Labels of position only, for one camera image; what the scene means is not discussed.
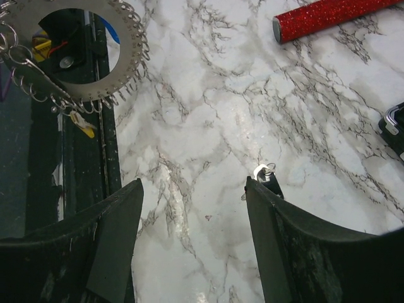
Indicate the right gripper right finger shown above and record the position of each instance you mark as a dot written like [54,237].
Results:
[303,258]

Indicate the black front mounting rail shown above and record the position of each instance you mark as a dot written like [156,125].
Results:
[67,170]

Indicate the key with black tag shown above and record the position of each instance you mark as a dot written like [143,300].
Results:
[265,174]

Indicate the round metal keyring disc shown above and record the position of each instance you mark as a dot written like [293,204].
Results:
[18,17]

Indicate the key with blue tag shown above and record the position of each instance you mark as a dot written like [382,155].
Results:
[111,30]

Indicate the red glitter microphone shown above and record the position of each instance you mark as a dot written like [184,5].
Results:
[321,15]

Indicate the key with yellow tag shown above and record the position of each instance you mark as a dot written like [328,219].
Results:
[82,124]

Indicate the black poker chip case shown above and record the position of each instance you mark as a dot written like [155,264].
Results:
[391,129]

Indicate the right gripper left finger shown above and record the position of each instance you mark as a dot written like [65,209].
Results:
[84,258]

